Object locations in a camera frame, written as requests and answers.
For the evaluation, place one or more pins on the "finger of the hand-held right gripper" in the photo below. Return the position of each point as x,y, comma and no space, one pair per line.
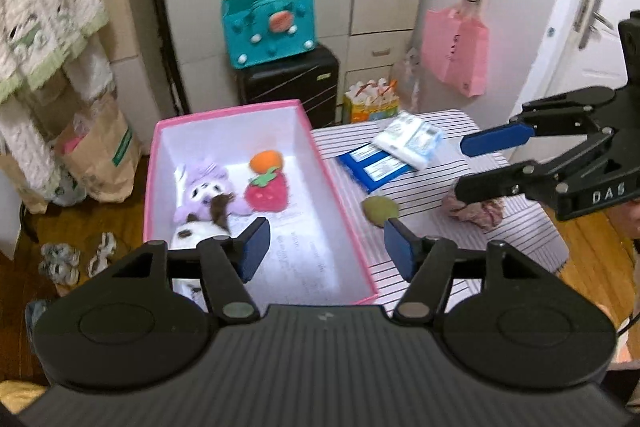
500,182
500,139

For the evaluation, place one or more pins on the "white fluffy robe green trim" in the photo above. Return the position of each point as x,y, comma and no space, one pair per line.
45,7

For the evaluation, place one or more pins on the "teal felt handbag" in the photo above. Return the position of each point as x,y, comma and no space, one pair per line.
240,32

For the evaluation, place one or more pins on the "orange plush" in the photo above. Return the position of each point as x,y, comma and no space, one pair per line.
265,159

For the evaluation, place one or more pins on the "black suitcase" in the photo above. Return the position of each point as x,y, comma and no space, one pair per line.
295,82

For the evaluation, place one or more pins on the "tall beige cabinet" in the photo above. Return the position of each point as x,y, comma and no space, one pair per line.
130,7

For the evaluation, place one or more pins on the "pink floral scrunchie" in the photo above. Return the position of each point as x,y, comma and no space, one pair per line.
480,212

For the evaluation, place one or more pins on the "black clothes rack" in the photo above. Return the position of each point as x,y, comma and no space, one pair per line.
162,22

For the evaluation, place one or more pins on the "clear plastic bag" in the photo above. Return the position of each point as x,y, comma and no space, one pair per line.
409,77

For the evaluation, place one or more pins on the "red strawberry plush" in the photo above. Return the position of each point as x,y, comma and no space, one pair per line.
267,194

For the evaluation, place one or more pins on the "pink paper bag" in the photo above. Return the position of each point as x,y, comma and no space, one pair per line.
455,52

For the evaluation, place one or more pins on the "white light-blue packet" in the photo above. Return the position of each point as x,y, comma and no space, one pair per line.
405,137

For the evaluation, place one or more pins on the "grey sneaker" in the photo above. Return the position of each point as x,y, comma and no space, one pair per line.
52,254
65,272

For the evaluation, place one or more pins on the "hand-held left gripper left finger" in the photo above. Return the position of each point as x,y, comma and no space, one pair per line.
255,249

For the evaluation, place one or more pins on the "pink cardboard box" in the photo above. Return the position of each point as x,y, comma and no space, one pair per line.
310,207

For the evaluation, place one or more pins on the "white plush with brown horns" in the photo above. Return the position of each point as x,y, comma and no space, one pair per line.
192,232

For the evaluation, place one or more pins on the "striped tablecloth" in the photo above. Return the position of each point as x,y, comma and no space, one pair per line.
430,184

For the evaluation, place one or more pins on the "colourful gift bag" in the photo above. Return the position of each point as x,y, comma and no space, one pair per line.
372,109

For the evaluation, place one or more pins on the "green round plush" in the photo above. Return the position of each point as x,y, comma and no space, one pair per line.
381,209

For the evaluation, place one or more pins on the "patterned plastic bag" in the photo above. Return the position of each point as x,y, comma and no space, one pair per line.
70,189

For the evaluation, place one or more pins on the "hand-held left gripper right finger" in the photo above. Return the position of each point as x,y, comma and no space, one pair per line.
400,249

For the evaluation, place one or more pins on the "pink cloth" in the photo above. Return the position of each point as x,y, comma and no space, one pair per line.
72,143

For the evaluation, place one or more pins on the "purple plush toy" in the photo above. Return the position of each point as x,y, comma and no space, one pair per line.
200,192

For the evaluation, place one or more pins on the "dark blue packet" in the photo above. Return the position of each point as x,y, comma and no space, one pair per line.
365,174

